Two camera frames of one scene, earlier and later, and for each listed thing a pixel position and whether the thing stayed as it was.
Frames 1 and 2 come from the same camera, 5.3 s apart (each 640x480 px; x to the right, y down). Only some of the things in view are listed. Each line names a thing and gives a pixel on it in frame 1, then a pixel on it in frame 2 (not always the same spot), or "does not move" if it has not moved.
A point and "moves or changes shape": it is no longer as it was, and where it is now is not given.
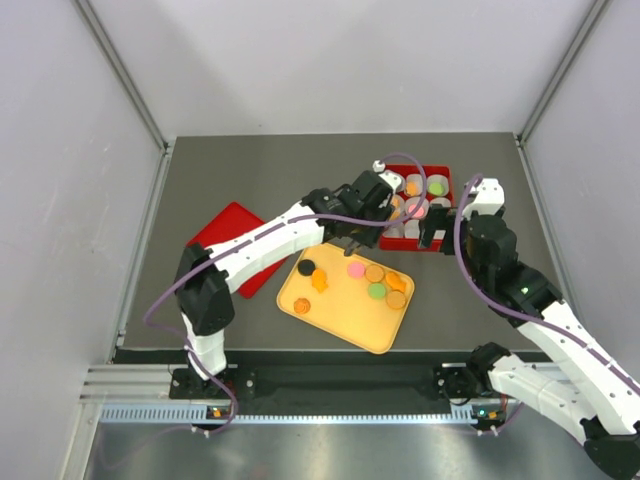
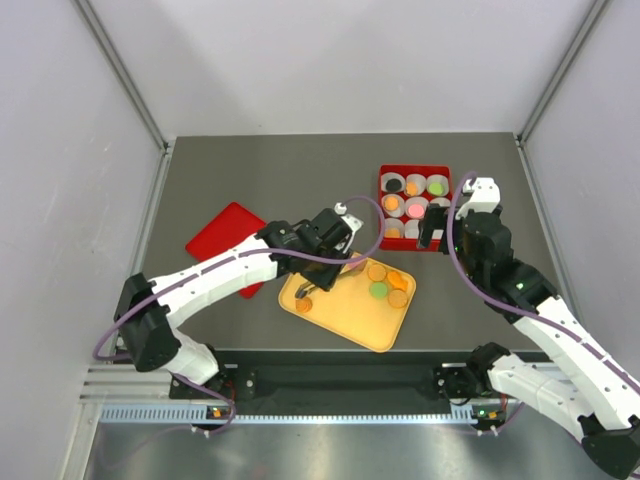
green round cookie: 436,188 does not move
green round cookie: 377,290 does not move
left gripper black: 370,238 → 324,280
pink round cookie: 419,213 does not move
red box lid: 233,220 does not move
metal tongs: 348,250 moves or changes shape
